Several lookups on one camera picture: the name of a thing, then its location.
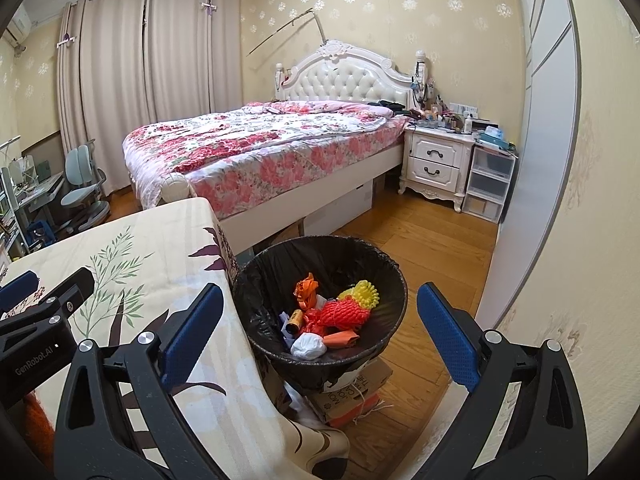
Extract person's left forearm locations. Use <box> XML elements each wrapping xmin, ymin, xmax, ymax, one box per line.
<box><xmin>20</xmin><ymin>390</ymin><xmax>56</xmax><ymax>466</ymax></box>

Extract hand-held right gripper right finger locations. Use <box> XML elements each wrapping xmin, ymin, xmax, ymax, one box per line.
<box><xmin>416</xmin><ymin>281</ymin><xmax>588</xmax><ymax>480</ymax></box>

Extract white air conditioner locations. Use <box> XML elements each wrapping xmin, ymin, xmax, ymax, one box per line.
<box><xmin>4</xmin><ymin>5</ymin><xmax>32</xmax><ymax>43</ymax></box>

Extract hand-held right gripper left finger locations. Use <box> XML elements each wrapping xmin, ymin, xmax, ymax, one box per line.
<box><xmin>52</xmin><ymin>282</ymin><xmax>226</xmax><ymax>480</ymax></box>

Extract white bed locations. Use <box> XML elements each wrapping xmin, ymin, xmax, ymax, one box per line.
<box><xmin>122</xmin><ymin>40</ymin><xmax>436</xmax><ymax>256</ymax></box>

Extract brown bottle with yellow label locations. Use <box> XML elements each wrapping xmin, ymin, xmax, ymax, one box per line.
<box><xmin>282</xmin><ymin>310</ymin><xmax>307</xmax><ymax>336</ymax></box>

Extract beige curtains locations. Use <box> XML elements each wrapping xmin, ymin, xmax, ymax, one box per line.
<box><xmin>56</xmin><ymin>0</ymin><xmax>246</xmax><ymax>196</ymax></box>

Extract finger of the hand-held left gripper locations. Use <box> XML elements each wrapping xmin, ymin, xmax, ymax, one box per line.
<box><xmin>37</xmin><ymin>267</ymin><xmax>96</xmax><ymax>321</ymax></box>
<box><xmin>0</xmin><ymin>270</ymin><xmax>41</xmax><ymax>313</ymax></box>

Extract floral tablecloth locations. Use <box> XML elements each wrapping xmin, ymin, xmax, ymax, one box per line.
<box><xmin>0</xmin><ymin>197</ymin><xmax>351</xmax><ymax>480</ymax></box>

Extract black-lined trash bin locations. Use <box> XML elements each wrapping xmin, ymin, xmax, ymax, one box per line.
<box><xmin>232</xmin><ymin>235</ymin><xmax>408</xmax><ymax>393</ymax></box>

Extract floral quilt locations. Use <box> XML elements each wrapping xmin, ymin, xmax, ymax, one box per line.
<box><xmin>122</xmin><ymin>100</ymin><xmax>408</xmax><ymax>208</ymax></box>

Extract cardboard box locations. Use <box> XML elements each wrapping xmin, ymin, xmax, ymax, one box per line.
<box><xmin>307</xmin><ymin>357</ymin><xmax>393</xmax><ymax>428</ymax></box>

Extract grey desk chair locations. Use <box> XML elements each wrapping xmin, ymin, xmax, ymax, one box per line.
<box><xmin>60</xmin><ymin>140</ymin><xmax>111</xmax><ymax>226</ymax></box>

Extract red foam fruit net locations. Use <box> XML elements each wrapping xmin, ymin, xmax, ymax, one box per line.
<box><xmin>320</xmin><ymin>300</ymin><xmax>373</xmax><ymax>336</ymax></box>

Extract blue packet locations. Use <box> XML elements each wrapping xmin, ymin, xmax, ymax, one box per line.
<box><xmin>475</xmin><ymin>125</ymin><xmax>518</xmax><ymax>153</ymax></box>

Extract white paper ball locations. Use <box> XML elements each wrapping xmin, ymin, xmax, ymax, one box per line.
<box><xmin>291</xmin><ymin>332</ymin><xmax>328</xmax><ymax>360</ymax></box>

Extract grey study desk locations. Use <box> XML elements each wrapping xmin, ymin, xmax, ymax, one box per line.
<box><xmin>0</xmin><ymin>137</ymin><xmax>68</xmax><ymax>241</ymax></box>

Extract clear plastic drawer unit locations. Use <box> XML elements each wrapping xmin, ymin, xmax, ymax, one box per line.
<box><xmin>462</xmin><ymin>145</ymin><xmax>517</xmax><ymax>225</ymax></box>

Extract yellow foam fruit net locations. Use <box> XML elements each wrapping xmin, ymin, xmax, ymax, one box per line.
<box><xmin>337</xmin><ymin>280</ymin><xmax>382</xmax><ymax>311</ymax></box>

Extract blue plastic crate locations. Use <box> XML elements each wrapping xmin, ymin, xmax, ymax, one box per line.
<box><xmin>27</xmin><ymin>220</ymin><xmax>53</xmax><ymax>246</ymax></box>

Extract white under-bed box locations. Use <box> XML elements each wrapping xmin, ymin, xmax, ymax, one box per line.
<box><xmin>304</xmin><ymin>180</ymin><xmax>376</xmax><ymax>238</ymax></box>

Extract white nightstand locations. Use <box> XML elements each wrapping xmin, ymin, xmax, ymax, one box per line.
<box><xmin>398</xmin><ymin>125</ymin><xmax>476</xmax><ymax>214</ymax></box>

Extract white sliding wardrobe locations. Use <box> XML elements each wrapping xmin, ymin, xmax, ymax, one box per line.
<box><xmin>435</xmin><ymin>0</ymin><xmax>583</xmax><ymax>401</ymax></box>

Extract cluster of small toiletries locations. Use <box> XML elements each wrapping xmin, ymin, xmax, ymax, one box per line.
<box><xmin>412</xmin><ymin>95</ymin><xmax>481</xmax><ymax>136</ymax></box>

